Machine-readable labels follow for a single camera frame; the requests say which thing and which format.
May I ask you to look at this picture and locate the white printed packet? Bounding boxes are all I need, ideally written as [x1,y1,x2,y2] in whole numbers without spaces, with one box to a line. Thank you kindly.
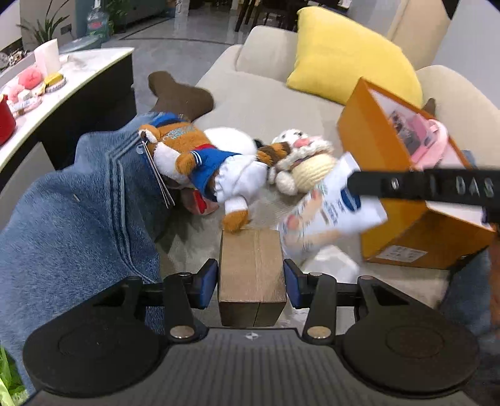
[279,152,388,255]

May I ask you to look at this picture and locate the pink small toys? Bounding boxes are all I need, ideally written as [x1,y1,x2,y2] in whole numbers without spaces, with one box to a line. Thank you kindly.
[3,83,42,117]

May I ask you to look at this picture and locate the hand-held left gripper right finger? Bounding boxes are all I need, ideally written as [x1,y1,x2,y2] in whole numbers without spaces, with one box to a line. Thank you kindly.
[283,258,415,340]

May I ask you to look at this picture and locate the blue denim cloth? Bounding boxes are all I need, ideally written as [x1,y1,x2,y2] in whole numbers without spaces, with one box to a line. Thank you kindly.
[0,111,189,393]
[441,150,500,342]

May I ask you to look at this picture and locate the white paper roll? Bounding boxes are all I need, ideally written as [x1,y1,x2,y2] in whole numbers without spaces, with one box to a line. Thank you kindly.
[34,38,63,77]

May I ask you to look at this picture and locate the brown cardboard box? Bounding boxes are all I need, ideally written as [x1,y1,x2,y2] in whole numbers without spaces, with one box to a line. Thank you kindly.
[217,228,288,328]

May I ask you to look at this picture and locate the pink fabric pouch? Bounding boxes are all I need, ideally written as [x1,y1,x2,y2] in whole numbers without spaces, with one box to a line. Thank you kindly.
[410,118,448,165]

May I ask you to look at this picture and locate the potted green plant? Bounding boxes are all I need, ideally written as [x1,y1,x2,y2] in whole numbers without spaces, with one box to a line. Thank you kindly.
[17,0,70,44]

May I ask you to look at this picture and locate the brown bone-shaped pillow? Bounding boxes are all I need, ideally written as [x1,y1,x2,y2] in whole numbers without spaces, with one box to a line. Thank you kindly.
[147,71,215,122]

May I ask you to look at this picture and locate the orange cardboard box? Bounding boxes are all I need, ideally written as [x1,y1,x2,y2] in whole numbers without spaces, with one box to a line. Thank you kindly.
[336,77,498,271]

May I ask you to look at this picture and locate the white marble coffee table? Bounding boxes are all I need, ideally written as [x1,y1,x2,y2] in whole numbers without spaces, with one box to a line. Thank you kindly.
[0,46,136,174]

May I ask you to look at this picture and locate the yellow pillow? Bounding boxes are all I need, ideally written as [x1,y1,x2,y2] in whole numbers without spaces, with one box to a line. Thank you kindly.
[286,6,424,109]

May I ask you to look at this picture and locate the pink plush ball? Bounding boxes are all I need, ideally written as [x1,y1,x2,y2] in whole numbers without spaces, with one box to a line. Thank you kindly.
[18,65,44,87]

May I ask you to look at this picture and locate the green bag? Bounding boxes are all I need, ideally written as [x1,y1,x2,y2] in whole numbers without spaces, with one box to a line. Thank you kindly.
[0,345,29,404]

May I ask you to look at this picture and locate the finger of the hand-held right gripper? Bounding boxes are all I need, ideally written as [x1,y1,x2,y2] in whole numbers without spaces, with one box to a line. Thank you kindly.
[347,167,431,201]

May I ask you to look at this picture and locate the black dining chair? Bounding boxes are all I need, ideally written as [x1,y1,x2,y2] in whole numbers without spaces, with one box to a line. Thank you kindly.
[234,0,298,32]

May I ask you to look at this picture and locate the grey round stool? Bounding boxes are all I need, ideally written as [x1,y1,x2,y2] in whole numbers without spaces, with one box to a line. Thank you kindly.
[58,37,103,54]

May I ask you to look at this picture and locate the white plain packet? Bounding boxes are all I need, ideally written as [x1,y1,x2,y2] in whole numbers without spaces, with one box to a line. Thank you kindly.
[312,247,361,282]

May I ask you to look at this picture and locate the brown bear plush sailor outfit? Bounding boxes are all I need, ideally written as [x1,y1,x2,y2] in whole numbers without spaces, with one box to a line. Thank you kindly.
[138,121,292,234]

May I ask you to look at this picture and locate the crocheted sheep toy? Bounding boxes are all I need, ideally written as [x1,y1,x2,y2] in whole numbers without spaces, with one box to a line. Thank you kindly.
[267,128,339,196]

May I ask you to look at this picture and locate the white panda plush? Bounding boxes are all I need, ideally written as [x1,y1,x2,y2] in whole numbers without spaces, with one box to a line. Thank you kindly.
[202,126,263,157]

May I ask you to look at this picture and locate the beige sofa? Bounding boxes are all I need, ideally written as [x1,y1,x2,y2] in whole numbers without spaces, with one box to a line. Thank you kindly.
[154,0,500,313]

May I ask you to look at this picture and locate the red mug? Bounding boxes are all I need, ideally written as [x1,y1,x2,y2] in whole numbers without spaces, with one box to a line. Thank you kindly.
[0,94,17,146]

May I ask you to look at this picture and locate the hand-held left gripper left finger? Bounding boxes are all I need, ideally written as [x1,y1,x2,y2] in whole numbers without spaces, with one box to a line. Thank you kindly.
[91,258,218,341]

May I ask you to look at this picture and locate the blue water jug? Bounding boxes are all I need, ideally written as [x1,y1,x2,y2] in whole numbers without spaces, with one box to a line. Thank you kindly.
[86,1,111,42]

